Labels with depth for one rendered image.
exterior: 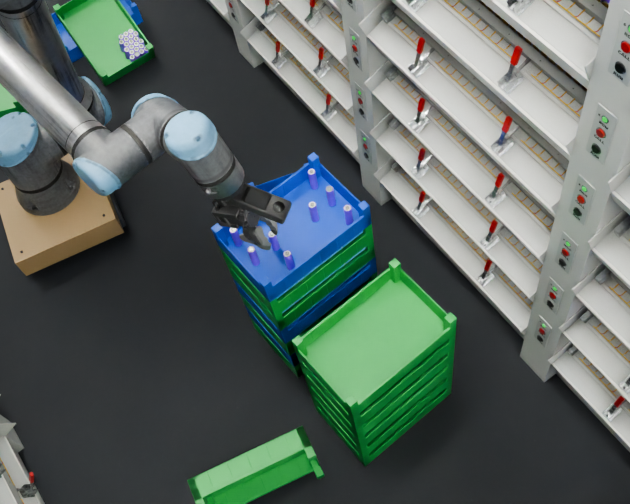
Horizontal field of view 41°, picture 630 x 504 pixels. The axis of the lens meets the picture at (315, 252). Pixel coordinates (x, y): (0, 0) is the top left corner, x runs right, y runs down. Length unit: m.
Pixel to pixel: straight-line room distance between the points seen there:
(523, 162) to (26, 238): 1.48
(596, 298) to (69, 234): 1.47
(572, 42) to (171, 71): 1.83
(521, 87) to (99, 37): 1.83
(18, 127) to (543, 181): 1.43
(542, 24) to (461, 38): 0.27
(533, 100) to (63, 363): 1.54
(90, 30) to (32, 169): 0.77
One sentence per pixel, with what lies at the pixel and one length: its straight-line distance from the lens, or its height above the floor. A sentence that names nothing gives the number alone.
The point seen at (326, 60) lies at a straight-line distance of 2.41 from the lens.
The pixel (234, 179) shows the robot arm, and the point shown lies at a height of 0.83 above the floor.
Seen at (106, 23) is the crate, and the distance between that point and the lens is 3.13.
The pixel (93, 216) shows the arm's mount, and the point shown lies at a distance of 2.56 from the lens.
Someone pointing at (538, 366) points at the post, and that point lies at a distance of 2.29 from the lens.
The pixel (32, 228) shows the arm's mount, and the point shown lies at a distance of 2.62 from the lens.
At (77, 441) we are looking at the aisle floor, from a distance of 2.44.
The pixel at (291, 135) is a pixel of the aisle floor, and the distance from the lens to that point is 2.74.
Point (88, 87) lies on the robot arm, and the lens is 2.49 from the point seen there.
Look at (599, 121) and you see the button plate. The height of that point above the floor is 1.06.
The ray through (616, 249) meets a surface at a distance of 1.67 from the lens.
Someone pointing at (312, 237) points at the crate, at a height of 0.48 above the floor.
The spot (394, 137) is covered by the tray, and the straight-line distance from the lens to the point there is 2.26.
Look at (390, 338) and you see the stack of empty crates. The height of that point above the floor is 0.40.
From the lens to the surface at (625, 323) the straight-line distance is 1.83.
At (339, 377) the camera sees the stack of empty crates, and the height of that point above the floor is 0.40.
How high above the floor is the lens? 2.18
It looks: 61 degrees down
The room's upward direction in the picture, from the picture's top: 13 degrees counter-clockwise
